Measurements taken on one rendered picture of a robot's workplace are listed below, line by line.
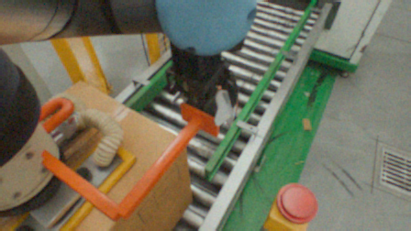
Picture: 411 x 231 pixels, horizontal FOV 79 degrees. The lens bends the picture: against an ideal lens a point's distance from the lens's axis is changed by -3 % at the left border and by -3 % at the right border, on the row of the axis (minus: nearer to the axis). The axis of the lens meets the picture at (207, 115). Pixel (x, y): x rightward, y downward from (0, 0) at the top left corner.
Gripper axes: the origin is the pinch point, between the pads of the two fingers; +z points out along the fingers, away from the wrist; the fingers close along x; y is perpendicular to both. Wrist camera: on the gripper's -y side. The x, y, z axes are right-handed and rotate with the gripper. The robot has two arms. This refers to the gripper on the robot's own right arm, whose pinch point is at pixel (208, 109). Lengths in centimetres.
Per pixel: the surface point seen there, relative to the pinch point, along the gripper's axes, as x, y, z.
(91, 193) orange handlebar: -5.8, 25.5, -1.3
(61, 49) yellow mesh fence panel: -69, -8, 16
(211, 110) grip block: 1.9, 2.0, -2.8
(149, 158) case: -9.7, 10.7, 12.8
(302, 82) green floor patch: 2, -147, 107
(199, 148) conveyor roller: -16, -19, 53
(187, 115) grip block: -2.5, 3.9, -0.5
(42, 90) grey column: -122, -9, 66
